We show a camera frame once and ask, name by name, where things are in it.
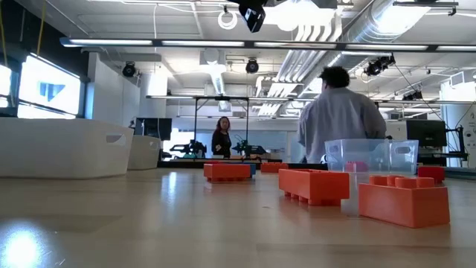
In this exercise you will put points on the large bright wall display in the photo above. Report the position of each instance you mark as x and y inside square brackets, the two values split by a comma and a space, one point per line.
[4, 85]
[48, 89]

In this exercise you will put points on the white ventilation duct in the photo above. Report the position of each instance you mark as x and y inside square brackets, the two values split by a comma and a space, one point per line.
[215, 70]

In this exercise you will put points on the black aluminium table frame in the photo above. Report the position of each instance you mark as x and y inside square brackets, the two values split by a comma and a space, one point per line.
[186, 164]

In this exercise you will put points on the black and white ball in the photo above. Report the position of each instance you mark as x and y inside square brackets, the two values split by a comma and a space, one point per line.
[324, 159]

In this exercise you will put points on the black ceiling spotlight cluster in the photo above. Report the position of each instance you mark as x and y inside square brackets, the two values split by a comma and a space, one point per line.
[379, 65]

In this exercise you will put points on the black ceiling track fixture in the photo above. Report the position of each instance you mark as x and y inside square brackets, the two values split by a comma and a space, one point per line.
[425, 3]

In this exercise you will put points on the blue toy brick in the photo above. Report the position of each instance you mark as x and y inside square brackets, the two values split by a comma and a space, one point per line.
[253, 169]

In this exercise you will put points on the black workstation frame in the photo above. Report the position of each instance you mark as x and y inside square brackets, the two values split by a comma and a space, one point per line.
[195, 123]

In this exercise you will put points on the black equipment stand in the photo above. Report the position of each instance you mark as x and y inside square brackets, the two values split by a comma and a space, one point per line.
[460, 145]

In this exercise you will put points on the black overhead light bar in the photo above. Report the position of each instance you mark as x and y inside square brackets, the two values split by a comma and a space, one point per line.
[249, 44]

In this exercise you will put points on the white plastic bin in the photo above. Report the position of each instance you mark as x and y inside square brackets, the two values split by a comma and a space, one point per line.
[56, 149]

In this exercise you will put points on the clear plastic bin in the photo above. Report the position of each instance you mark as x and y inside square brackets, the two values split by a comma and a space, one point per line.
[405, 162]

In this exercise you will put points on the orange toy brick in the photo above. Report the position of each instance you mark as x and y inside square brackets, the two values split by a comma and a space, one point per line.
[403, 204]
[227, 172]
[316, 186]
[274, 167]

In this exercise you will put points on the person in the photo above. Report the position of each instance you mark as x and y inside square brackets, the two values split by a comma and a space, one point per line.
[338, 119]
[222, 141]

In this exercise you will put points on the black background robot arm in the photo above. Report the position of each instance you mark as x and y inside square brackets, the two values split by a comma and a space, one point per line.
[249, 149]
[189, 148]

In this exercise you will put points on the off-white plastic bin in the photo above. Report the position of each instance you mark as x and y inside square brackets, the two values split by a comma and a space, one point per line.
[145, 152]

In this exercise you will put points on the black computer monitor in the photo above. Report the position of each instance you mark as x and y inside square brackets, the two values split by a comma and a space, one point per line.
[154, 128]
[426, 133]

